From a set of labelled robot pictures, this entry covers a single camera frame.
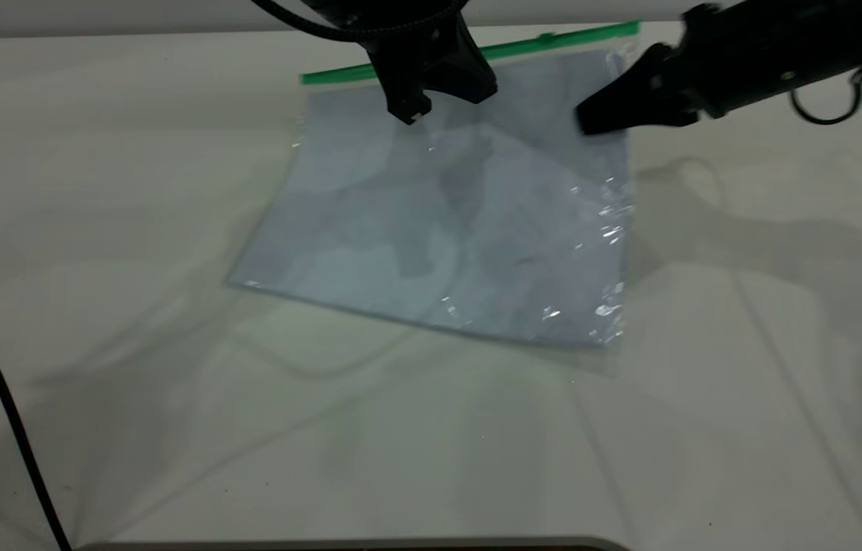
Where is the black braided cable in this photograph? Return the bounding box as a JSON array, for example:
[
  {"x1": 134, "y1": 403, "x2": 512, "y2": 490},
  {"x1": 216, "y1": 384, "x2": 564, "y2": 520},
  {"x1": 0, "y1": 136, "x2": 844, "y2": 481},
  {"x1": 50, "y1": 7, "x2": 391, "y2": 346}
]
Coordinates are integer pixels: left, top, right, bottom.
[{"x1": 249, "y1": 0, "x2": 471, "y2": 44}]

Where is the white paper sheets stack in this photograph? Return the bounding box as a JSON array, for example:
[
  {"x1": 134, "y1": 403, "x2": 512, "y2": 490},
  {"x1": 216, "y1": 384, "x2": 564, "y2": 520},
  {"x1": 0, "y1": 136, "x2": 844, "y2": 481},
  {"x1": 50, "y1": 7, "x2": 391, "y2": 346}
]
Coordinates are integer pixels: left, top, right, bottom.
[{"x1": 230, "y1": 47, "x2": 635, "y2": 350}]

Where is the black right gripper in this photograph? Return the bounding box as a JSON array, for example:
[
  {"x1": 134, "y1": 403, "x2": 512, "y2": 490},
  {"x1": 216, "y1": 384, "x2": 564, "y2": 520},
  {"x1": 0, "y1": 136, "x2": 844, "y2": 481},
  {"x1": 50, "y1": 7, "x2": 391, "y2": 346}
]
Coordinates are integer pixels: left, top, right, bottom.
[{"x1": 575, "y1": 2, "x2": 792, "y2": 137}]

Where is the thin black looped cable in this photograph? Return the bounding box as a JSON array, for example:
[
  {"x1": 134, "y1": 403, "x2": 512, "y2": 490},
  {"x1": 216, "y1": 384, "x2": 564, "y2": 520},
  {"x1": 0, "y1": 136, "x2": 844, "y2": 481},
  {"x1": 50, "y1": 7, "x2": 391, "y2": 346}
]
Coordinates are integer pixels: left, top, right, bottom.
[{"x1": 789, "y1": 64, "x2": 862, "y2": 128}]

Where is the thick black cable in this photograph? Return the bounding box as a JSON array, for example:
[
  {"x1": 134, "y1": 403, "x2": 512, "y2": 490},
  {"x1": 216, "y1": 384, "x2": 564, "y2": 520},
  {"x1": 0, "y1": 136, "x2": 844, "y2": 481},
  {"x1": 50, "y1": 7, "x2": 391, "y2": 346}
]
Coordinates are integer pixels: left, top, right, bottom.
[{"x1": 0, "y1": 273, "x2": 74, "y2": 551}]

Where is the clear zip bag green strip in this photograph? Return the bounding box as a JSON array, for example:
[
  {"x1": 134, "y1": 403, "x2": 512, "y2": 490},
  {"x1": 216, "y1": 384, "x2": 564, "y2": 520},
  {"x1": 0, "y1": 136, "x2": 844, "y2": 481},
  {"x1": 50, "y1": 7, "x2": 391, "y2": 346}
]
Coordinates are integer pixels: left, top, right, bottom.
[{"x1": 226, "y1": 21, "x2": 641, "y2": 354}]

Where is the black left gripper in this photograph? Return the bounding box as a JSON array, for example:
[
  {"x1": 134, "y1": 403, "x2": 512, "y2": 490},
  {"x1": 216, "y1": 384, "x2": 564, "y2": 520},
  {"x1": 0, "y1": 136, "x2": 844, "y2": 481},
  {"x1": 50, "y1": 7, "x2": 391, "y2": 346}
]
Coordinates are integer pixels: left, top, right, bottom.
[{"x1": 301, "y1": 0, "x2": 499, "y2": 126}]

